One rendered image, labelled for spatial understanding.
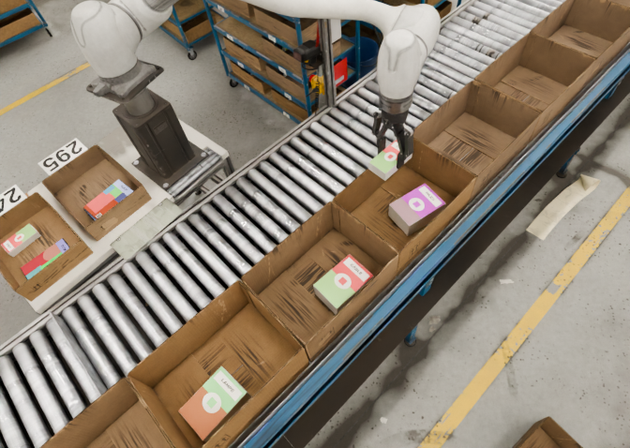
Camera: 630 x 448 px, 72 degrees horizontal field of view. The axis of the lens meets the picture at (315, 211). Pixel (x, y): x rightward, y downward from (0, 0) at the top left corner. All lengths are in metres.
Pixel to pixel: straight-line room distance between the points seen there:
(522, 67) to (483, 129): 0.44
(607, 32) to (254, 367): 2.10
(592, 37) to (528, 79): 0.44
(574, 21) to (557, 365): 1.64
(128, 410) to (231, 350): 0.33
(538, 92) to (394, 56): 1.13
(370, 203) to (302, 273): 0.37
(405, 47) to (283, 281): 0.82
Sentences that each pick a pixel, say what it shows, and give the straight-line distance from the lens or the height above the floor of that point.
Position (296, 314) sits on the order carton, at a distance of 1.42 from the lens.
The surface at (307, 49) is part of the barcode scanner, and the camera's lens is 1.96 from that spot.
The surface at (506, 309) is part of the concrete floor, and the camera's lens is 2.49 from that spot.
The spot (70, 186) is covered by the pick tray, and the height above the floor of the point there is 0.76.
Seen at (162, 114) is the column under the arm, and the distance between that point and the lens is 1.88.
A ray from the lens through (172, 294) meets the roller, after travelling 1.73.
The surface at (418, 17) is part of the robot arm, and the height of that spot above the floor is 1.55.
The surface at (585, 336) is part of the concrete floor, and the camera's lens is 2.57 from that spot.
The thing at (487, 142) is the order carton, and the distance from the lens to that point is 1.86.
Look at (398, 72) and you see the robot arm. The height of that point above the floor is 1.52.
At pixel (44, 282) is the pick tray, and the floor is 0.79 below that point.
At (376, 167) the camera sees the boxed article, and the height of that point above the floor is 1.16.
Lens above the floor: 2.20
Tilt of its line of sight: 55 degrees down
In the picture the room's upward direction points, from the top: 9 degrees counter-clockwise
